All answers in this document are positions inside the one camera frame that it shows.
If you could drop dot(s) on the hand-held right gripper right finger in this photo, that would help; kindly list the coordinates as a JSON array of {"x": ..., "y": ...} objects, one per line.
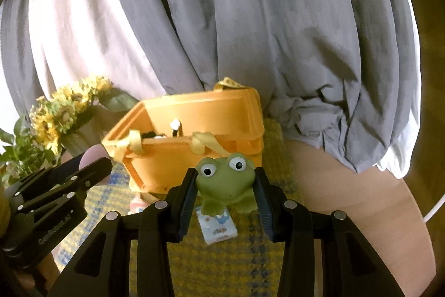
[{"x": 262, "y": 203}]

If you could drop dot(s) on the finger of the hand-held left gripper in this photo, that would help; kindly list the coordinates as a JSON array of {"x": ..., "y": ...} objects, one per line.
[
  {"x": 94, "y": 171},
  {"x": 69, "y": 166}
]

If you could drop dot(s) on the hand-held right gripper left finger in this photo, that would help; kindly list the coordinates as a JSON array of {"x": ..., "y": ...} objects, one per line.
[{"x": 186, "y": 203}]

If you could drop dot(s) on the purple fluffy scrunchie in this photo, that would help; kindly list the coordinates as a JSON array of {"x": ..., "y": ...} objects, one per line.
[{"x": 92, "y": 153}]

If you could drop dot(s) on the green frog toy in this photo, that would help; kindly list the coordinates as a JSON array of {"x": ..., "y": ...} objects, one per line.
[{"x": 222, "y": 189}]

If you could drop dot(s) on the black mouse plush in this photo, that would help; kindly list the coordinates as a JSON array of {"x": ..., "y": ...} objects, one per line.
[{"x": 150, "y": 134}]

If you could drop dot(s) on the orange plastic crate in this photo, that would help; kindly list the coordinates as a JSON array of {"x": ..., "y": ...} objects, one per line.
[{"x": 215, "y": 119}]

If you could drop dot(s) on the grey-green vase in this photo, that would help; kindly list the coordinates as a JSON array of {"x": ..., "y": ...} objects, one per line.
[{"x": 87, "y": 135}]

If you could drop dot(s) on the blue tissue packet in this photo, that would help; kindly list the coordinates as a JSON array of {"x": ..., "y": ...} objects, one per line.
[{"x": 219, "y": 229}]

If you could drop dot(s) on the green leafy plant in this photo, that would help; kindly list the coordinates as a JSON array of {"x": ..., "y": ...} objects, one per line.
[{"x": 24, "y": 151}]

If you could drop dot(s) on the small pink white toy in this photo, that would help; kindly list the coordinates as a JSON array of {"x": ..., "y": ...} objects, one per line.
[{"x": 137, "y": 204}]

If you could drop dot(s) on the sunflower bouquet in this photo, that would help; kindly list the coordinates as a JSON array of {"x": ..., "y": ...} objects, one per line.
[{"x": 66, "y": 109}]

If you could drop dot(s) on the yellow plaid blanket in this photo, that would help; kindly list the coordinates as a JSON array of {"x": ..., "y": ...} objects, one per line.
[{"x": 226, "y": 269}]

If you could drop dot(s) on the grey curtain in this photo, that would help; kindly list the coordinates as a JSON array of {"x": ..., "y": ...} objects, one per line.
[
  {"x": 260, "y": 22},
  {"x": 14, "y": 67}
]

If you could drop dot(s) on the pink curtain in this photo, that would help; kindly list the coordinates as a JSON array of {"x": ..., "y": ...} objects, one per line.
[{"x": 87, "y": 22}]

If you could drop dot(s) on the white curved tube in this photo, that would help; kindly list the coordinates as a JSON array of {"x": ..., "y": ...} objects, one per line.
[{"x": 434, "y": 208}]

